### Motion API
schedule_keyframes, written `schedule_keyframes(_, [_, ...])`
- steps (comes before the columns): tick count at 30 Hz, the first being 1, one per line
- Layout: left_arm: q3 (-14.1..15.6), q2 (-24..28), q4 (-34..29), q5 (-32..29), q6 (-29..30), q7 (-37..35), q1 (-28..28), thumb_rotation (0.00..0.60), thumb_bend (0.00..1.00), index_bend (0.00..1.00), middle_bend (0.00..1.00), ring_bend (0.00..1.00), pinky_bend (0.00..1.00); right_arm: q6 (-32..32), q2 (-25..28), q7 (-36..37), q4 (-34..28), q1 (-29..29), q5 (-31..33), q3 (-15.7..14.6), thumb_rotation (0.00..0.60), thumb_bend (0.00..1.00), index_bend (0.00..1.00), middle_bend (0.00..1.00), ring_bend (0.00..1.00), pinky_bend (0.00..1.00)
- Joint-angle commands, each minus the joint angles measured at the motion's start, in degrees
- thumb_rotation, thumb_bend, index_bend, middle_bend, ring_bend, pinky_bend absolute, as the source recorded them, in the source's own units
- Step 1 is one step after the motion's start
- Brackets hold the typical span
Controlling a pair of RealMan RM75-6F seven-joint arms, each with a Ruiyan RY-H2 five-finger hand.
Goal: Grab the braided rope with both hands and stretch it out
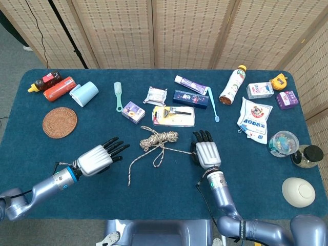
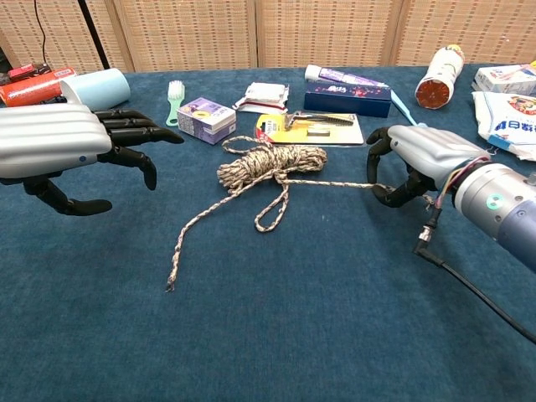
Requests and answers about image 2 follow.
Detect white sugar bag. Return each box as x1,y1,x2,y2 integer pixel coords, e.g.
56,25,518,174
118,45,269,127
472,90,536,162

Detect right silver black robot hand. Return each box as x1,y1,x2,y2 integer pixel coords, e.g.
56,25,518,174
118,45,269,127
365,124,490,209

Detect white snack packet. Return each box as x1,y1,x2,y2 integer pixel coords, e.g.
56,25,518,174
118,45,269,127
232,81,291,115

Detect white purple toothpaste tube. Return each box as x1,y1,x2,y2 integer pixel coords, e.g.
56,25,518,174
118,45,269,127
304,64,389,89

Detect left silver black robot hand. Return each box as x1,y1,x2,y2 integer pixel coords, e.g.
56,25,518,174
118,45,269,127
0,102,185,217

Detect white drink bottle yellow cap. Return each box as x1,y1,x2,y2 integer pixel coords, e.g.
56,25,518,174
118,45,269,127
414,44,466,111

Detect orange-red can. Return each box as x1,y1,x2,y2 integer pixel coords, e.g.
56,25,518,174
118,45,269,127
0,66,78,108

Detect dark blue toothpaste box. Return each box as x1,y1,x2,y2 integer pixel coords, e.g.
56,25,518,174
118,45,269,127
303,80,393,118

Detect light blue toothbrush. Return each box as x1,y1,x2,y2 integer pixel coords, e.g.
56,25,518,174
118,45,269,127
389,90,428,129

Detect blue felt table cover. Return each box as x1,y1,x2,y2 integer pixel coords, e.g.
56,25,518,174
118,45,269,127
0,63,536,402

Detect black stand pole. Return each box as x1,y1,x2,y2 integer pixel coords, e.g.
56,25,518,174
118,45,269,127
77,0,111,70

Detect green brush white bristles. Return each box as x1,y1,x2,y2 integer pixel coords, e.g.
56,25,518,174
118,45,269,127
165,80,187,128

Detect razor in blister pack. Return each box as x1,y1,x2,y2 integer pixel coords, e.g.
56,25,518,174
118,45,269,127
254,110,365,147

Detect small purple white box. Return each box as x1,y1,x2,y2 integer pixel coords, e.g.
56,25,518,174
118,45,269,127
176,96,237,146

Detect white milk carton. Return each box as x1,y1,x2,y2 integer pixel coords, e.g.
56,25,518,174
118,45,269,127
472,64,536,97

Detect light blue plastic cup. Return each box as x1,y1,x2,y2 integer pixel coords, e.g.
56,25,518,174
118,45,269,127
59,68,131,114

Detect black cable with plug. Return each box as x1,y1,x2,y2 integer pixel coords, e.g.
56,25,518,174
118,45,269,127
413,207,536,343

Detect bamboo folding screen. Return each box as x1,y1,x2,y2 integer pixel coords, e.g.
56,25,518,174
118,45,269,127
0,0,536,75

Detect thin black hanging cable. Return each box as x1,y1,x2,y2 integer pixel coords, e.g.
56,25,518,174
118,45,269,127
33,0,48,66

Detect beige braided rope bundle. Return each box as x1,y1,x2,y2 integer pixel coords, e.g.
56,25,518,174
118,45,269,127
166,136,435,293

